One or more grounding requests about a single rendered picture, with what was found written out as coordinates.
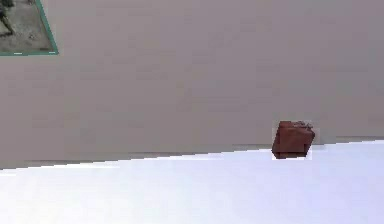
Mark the reddish brown box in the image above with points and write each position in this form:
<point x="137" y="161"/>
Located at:
<point x="292" y="140"/>

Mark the green framed wall picture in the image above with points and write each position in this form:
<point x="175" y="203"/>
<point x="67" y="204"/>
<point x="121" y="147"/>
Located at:
<point x="23" y="30"/>

